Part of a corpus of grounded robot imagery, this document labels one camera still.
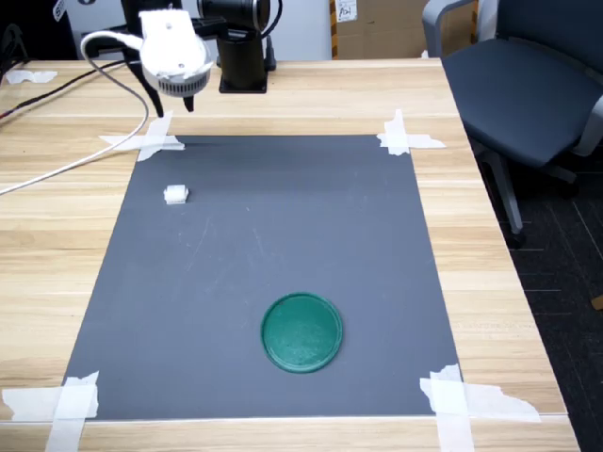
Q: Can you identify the small white plastic terminal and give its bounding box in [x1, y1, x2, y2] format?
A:
[163, 184, 188, 207]

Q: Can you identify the round green lid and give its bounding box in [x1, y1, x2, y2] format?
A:
[260, 291, 344, 376]

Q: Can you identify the white tape patch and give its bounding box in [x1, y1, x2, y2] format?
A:
[376, 108, 447, 157]
[98, 110, 187, 164]
[418, 363, 542, 452]
[1, 370, 101, 452]

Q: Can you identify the black chair with white tag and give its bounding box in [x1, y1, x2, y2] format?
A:
[0, 0, 79, 61]

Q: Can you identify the dark grey mat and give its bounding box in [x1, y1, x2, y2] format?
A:
[60, 134, 465, 422]

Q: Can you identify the brown cardboard box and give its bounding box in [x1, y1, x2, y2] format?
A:
[329, 0, 447, 61]

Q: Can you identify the dark blue-grey office chair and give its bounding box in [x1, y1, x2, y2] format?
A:
[421, 0, 603, 249]

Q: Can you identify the person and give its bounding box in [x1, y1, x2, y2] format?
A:
[579, 409, 603, 452]

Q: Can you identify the white camera cable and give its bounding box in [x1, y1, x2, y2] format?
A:
[0, 30, 151, 197]

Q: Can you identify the white gripper camera box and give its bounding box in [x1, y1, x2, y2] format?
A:
[138, 9, 216, 99]

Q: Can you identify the black table cable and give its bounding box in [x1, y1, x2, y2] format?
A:
[0, 56, 142, 124]

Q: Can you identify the small white taped bracket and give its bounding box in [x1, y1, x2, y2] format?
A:
[4, 69, 58, 86]

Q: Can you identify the black cable bundle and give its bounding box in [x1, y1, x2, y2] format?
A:
[0, 23, 32, 89]

